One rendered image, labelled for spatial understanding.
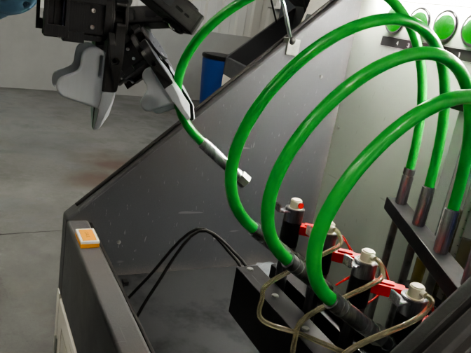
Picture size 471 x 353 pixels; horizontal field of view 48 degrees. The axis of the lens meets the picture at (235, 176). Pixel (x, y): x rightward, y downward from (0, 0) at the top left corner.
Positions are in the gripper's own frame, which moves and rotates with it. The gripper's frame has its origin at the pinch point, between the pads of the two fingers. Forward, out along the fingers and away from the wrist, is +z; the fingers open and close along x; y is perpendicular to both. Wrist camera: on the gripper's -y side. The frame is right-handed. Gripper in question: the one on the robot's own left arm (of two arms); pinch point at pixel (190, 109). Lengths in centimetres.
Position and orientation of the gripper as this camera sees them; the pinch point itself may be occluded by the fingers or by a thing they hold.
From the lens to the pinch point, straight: 78.5
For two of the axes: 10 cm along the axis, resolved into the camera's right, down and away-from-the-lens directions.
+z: 5.3, 8.5, -0.3
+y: -8.4, 5.3, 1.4
